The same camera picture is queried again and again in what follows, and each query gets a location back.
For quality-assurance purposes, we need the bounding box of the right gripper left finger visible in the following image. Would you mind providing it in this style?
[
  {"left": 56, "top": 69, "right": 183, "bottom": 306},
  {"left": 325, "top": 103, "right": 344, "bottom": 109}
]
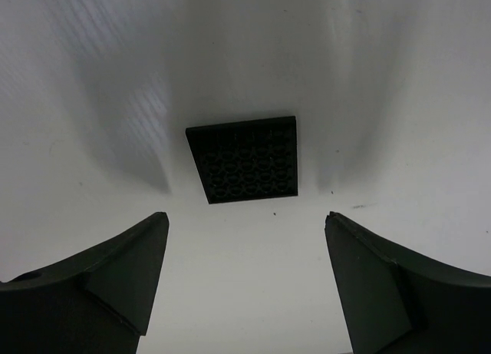
[{"left": 1, "top": 212, "right": 169, "bottom": 353}]

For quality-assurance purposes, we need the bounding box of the black square lego tile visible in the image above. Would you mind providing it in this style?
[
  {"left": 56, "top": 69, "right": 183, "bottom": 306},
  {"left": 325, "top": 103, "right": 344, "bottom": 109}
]
[{"left": 186, "top": 116, "right": 298, "bottom": 204}]

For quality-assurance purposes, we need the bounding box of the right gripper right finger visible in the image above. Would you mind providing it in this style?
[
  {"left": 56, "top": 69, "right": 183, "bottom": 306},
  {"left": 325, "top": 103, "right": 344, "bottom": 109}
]
[{"left": 325, "top": 212, "right": 490, "bottom": 353}]

